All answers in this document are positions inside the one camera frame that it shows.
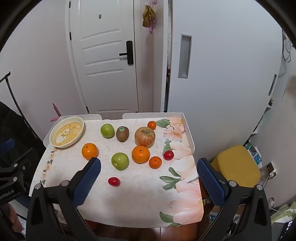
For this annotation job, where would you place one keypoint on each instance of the blue patterned box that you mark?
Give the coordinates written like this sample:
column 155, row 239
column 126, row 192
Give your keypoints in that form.
column 254, row 155

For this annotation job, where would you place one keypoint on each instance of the white wall socket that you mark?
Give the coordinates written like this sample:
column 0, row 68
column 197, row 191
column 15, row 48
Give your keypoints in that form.
column 271, row 169

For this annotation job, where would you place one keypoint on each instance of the person's left hand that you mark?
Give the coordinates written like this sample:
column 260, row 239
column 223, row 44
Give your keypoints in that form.
column 10, row 215

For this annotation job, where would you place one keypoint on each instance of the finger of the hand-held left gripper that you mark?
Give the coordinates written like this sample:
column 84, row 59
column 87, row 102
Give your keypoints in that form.
column 7, row 144
column 23, row 155

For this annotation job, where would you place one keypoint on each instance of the white sliding door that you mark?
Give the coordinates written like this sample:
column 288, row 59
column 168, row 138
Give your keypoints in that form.
column 219, row 97

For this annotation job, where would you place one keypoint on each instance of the yellow stool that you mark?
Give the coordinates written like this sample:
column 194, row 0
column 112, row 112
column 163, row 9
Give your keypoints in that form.
column 235, row 166

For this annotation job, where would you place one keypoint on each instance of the green apple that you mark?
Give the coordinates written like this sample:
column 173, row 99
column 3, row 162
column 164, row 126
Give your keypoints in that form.
column 107, row 131
column 119, row 161

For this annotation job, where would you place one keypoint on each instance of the large orange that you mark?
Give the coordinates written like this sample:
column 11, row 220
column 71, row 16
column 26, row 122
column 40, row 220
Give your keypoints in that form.
column 140, row 154
column 89, row 151

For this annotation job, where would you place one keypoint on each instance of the brown kiwi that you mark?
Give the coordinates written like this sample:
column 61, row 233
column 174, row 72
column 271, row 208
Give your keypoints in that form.
column 122, row 134

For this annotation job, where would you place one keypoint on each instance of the white panelled door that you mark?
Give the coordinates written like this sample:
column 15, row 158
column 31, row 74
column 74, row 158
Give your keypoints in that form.
column 101, row 58

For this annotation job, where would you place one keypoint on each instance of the small orange tangerine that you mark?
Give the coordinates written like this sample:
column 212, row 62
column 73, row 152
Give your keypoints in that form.
column 152, row 125
column 155, row 162

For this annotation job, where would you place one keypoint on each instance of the black jacket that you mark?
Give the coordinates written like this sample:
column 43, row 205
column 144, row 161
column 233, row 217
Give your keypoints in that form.
column 13, row 125

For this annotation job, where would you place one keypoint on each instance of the white table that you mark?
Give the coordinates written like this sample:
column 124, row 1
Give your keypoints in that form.
column 188, row 131

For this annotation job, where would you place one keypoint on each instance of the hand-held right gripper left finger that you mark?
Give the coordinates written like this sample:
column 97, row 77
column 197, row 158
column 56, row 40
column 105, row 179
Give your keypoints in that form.
column 89, row 178

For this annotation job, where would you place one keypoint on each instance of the red tomato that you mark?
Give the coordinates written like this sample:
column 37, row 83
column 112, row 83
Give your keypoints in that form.
column 114, row 182
column 168, row 155

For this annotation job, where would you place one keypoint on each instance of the yellow bear print plate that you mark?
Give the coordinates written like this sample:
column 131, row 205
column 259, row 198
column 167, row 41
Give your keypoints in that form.
column 67, row 134

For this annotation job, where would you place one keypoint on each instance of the green striped cloth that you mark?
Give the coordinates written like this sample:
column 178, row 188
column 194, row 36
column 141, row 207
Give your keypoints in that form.
column 283, row 213

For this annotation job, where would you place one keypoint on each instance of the black coat rack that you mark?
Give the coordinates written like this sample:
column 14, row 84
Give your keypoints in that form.
column 9, row 85

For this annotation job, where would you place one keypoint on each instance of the brown hanging cloth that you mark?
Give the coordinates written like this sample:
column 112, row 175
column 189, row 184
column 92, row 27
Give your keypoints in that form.
column 148, row 16

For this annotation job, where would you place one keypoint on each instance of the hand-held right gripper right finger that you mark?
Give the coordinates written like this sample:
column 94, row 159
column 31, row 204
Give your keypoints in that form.
column 209, row 178

